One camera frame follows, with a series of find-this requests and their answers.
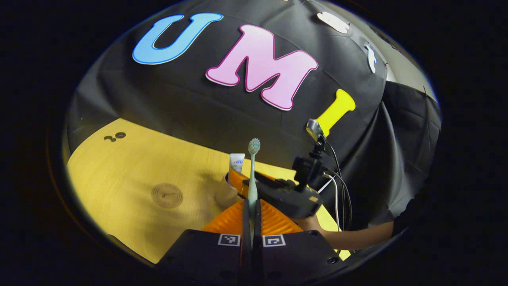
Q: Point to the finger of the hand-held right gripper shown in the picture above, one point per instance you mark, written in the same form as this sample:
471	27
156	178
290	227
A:
237	182

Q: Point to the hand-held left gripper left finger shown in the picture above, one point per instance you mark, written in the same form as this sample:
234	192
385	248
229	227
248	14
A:
247	246

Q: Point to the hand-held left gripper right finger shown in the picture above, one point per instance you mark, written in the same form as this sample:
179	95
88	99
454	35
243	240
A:
257	246

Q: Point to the beige cup with brown inside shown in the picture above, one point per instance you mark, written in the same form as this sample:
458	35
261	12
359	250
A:
224	194

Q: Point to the pale green toothbrush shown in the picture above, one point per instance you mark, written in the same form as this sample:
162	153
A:
253	171

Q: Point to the white toothpaste tube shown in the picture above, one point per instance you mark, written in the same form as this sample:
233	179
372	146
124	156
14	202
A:
237	161

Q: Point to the round cork coaster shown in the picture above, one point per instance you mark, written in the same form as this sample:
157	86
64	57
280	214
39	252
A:
167	195

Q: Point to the black backdrop cloth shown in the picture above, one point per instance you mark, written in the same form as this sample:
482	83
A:
178	95

